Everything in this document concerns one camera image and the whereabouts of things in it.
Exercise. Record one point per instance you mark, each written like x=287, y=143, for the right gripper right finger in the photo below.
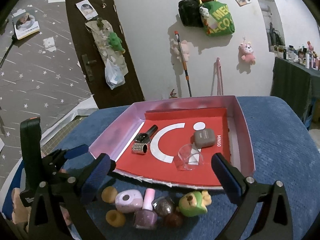
x=229, y=177

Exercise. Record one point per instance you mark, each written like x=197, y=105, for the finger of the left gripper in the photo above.
x=74, y=167
x=76, y=152

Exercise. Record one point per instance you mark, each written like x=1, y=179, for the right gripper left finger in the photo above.
x=93, y=176

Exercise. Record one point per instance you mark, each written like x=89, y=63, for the orange round lid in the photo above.
x=109, y=194

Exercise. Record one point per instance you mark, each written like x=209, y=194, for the orange hollow ring jar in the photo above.
x=115, y=218

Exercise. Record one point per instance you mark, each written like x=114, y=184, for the pink My Melody case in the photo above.
x=129, y=201

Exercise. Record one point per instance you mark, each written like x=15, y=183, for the green bear figurine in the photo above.
x=194, y=203

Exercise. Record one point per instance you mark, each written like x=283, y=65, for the clear plastic cup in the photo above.
x=188, y=158

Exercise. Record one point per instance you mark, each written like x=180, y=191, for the silver studded cylinder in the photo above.
x=139, y=148

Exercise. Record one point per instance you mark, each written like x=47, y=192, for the grey eye shadow case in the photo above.
x=204, y=138

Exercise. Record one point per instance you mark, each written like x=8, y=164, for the black star nail polish bottle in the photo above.
x=145, y=137

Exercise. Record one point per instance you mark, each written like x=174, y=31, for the purple nail polish bottle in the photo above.
x=146, y=217

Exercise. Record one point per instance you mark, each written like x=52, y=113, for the glitter bottle with brown cap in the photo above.
x=166, y=209

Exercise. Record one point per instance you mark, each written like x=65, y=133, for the person's left hand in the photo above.
x=21, y=214

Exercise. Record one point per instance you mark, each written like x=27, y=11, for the purple cardboard tray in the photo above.
x=177, y=120

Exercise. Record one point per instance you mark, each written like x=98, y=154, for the dark wooden door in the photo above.
x=90, y=22

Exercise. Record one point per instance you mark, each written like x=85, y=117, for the white plastic bag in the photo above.
x=113, y=75

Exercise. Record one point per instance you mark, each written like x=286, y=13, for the dark green covered table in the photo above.
x=298, y=86

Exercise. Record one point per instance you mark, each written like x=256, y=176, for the green dinosaur plush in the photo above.
x=115, y=42

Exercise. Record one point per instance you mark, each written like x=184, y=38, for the light pink plush toy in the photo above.
x=176, y=51

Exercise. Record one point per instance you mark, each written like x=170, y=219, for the green tote bag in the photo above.
x=217, y=19

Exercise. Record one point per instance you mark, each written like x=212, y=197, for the pink hanger on wall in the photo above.
x=219, y=77

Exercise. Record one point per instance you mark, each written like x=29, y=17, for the orange handled mop stick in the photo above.
x=183, y=62

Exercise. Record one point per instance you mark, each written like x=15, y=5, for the black bag on wall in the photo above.
x=189, y=13

